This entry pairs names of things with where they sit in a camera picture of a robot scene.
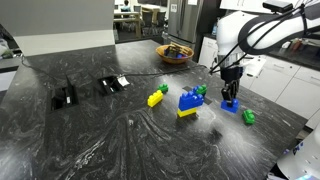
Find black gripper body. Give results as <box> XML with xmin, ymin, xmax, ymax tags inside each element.
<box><xmin>220</xmin><ymin>66</ymin><xmax>243</xmax><ymax>85</ymax></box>

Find small blue building block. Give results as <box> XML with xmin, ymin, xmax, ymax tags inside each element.
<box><xmin>221</xmin><ymin>99</ymin><xmax>239</xmax><ymax>113</ymax></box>

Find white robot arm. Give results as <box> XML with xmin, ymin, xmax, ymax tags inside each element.
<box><xmin>216</xmin><ymin>0</ymin><xmax>320</xmax><ymax>103</ymax></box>

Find green block on blue block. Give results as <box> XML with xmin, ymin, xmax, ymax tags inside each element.
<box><xmin>196</xmin><ymin>84</ymin><xmax>207</xmax><ymax>95</ymax></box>

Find green block at right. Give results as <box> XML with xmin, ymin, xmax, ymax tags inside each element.
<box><xmin>242</xmin><ymin>109</ymin><xmax>255</xmax><ymax>124</ymax></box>

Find blue block under green block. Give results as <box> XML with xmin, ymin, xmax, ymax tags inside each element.
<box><xmin>192</xmin><ymin>85</ymin><xmax>199</xmax><ymax>93</ymax></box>

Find large blue block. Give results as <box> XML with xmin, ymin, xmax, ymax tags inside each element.
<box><xmin>178</xmin><ymin>91</ymin><xmax>204</xmax><ymax>111</ymax></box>

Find yellow block under blue block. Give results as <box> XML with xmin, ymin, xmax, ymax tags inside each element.
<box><xmin>177</xmin><ymin>108</ymin><xmax>197</xmax><ymax>118</ymax></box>

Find small green block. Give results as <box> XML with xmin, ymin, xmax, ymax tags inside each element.
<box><xmin>158</xmin><ymin>83</ymin><xmax>169</xmax><ymax>93</ymax></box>

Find yellow building block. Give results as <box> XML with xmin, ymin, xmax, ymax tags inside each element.
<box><xmin>147</xmin><ymin>90</ymin><xmax>163</xmax><ymax>107</ymax></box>

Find blue blocks in bowl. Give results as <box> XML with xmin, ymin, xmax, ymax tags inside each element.
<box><xmin>164</xmin><ymin>49</ymin><xmax>187</xmax><ymax>59</ymax></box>

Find small wooden crate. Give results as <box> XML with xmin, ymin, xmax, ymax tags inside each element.
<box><xmin>170</xmin><ymin>42</ymin><xmax>189</xmax><ymax>55</ymax></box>

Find white kitchen cabinets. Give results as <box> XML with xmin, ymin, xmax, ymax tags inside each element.
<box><xmin>198</xmin><ymin>36</ymin><xmax>320</xmax><ymax>129</ymax></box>

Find wooden bowl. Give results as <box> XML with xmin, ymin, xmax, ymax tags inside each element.
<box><xmin>156</xmin><ymin>43</ymin><xmax>194</xmax><ymax>64</ymax></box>

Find stainless steel refrigerator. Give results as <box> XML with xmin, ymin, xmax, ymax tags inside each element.
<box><xmin>167</xmin><ymin>0</ymin><xmax>221</xmax><ymax>44</ymax></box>

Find white paper tag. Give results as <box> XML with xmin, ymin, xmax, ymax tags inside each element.
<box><xmin>117</xmin><ymin>76</ymin><xmax>129</xmax><ymax>86</ymax></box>

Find table power outlet box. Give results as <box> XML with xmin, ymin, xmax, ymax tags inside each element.
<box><xmin>98</xmin><ymin>76</ymin><xmax>124</xmax><ymax>96</ymax></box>

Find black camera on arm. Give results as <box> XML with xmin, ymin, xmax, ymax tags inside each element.
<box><xmin>262</xmin><ymin>0</ymin><xmax>293</xmax><ymax>13</ymax></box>

